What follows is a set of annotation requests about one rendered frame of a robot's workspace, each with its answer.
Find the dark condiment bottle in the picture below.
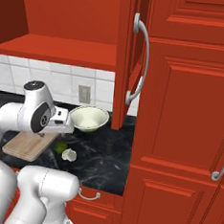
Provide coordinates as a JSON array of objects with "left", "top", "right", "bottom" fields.
[{"left": 104, "top": 139, "right": 115, "bottom": 155}]

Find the grey wall outlet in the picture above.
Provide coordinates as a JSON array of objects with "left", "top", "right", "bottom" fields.
[{"left": 77, "top": 84, "right": 93, "bottom": 105}]

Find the red open cabinet door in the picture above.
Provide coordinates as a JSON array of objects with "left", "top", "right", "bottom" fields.
[{"left": 108, "top": 0, "right": 152, "bottom": 134}]

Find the curved grey cabinet door handle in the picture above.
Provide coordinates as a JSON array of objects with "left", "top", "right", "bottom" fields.
[{"left": 124, "top": 12, "right": 154, "bottom": 108}]

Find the grey drawer handle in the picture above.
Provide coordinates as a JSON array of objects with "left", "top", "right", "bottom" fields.
[{"left": 77, "top": 187, "right": 102, "bottom": 202}]

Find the wooden cutting board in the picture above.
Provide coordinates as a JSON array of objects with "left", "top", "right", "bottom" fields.
[{"left": 0, "top": 127, "right": 60, "bottom": 165}]

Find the white garlic bulb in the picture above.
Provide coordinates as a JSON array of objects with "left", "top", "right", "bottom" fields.
[{"left": 60, "top": 147, "right": 78, "bottom": 164}]

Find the grey tall cabinet handle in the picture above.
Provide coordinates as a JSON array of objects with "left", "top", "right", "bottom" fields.
[{"left": 210, "top": 131, "right": 224, "bottom": 182}]

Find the pale green bowl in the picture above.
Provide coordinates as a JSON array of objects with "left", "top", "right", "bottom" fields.
[{"left": 67, "top": 103, "right": 111, "bottom": 136}]

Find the red tall cabinet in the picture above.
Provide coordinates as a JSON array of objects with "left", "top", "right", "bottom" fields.
[{"left": 120, "top": 0, "right": 224, "bottom": 224}]

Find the red drawer front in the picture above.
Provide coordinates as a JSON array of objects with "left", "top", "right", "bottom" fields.
[{"left": 63, "top": 183, "right": 126, "bottom": 224}]

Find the green lime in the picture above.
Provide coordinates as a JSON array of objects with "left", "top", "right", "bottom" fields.
[{"left": 54, "top": 140, "right": 69, "bottom": 155}]

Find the red wall cabinet with shelf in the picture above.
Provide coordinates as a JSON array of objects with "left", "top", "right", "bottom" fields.
[{"left": 0, "top": 0, "right": 123, "bottom": 73}]

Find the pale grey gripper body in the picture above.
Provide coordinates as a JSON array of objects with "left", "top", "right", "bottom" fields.
[{"left": 42, "top": 117, "right": 77, "bottom": 138}]

